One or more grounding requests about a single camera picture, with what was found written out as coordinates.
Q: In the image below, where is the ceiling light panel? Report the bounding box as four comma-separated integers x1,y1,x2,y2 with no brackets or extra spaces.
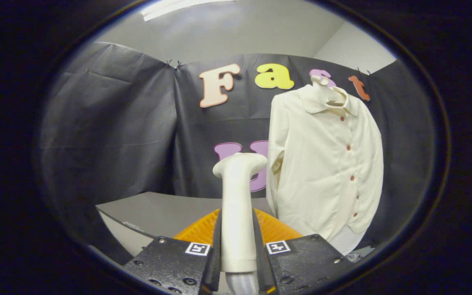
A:
141,0,236,22

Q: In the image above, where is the white clothes hanger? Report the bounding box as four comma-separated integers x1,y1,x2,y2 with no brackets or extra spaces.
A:
310,76,347,105

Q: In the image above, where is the black backdrop cloth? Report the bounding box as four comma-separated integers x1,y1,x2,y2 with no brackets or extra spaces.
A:
37,41,435,267

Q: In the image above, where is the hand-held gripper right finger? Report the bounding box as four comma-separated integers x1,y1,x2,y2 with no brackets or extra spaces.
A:
252,208,353,294

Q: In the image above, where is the grey top white cabinet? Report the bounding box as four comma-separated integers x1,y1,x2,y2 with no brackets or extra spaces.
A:
96,191,275,256

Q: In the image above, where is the cream button shirt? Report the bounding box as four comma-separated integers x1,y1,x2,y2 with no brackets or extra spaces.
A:
266,84,384,255

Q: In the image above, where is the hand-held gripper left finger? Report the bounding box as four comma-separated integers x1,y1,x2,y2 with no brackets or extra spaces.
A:
123,208,223,295

